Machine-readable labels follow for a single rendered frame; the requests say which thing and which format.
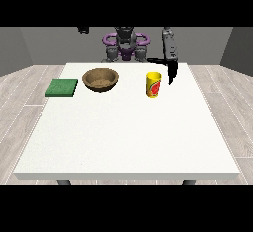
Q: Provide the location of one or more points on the dark table leg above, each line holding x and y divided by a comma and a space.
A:
189, 182
64, 182

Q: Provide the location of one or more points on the yellow cup with melon print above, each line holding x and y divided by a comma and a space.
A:
153, 84

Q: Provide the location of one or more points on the grey robot trunk purple rings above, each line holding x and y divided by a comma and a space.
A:
125, 46

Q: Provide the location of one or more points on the brown wooden bowl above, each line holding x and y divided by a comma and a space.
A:
100, 79

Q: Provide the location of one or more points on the green square pad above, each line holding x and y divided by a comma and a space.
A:
61, 87

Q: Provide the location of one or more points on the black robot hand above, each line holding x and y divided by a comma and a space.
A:
83, 29
172, 68

